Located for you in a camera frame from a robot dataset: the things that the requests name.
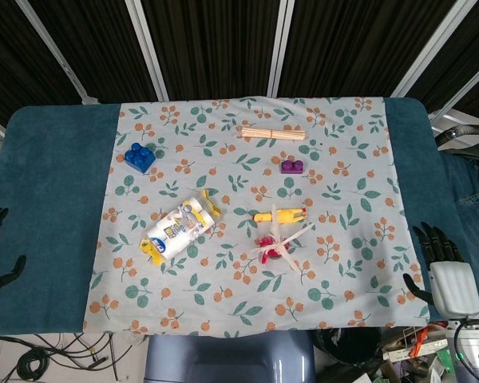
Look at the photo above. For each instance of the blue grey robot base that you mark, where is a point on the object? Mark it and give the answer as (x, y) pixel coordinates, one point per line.
(229, 359)

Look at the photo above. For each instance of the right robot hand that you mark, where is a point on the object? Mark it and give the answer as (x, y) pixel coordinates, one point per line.
(447, 275)

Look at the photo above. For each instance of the blue jeans fabric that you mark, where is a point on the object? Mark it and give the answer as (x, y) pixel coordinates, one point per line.
(469, 207)

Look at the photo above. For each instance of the white and yellow tissue pack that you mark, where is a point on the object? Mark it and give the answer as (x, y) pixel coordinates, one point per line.
(179, 229)

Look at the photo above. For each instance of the floral patterned cloth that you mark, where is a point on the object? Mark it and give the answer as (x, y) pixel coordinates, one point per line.
(255, 179)

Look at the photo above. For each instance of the teal table cover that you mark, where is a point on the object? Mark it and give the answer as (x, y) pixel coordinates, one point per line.
(44, 215)

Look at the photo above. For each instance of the yellow rubber chicken toy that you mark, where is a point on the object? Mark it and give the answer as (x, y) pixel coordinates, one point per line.
(281, 216)

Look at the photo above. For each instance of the red and white feather shuttlecock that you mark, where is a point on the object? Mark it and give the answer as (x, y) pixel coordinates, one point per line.
(277, 245)

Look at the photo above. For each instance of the bundle of wooden sticks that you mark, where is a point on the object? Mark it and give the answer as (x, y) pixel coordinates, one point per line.
(270, 133)

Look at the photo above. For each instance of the blue toy building block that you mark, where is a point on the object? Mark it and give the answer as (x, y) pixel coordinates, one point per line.
(139, 158)

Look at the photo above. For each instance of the black waste bin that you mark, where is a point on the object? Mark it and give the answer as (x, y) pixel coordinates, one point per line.
(347, 351)

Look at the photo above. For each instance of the cardboard box with clutter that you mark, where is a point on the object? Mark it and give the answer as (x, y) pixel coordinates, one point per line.
(419, 351)

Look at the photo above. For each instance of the purple toy building block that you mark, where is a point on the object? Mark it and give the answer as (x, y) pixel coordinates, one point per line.
(292, 166)

